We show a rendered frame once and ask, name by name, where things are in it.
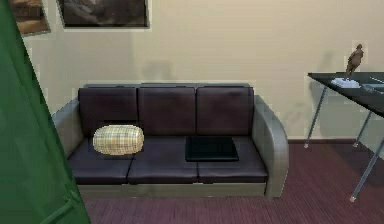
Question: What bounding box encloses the black laptop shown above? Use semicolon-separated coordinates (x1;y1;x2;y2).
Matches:
185;136;240;163

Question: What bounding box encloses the grey sofa with dark cushions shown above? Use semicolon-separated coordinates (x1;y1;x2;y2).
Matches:
52;82;290;199

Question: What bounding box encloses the plaid yellow pillow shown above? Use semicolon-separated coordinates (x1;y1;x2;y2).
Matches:
92;124;145;156

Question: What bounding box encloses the dark framed picture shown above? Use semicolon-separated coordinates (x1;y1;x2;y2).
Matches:
56;0;150;29

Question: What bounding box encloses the green room door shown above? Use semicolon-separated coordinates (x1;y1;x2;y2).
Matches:
0;0;92;224

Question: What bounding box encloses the brown statue on white base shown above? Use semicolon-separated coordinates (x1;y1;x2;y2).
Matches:
331;43;365;90

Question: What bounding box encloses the black table with metal legs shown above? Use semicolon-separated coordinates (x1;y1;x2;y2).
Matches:
303;71;384;203

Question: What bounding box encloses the brown framed picture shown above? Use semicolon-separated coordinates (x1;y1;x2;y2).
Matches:
8;0;51;36

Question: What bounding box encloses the green door handle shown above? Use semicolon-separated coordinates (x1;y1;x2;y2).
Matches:
39;189;82;224

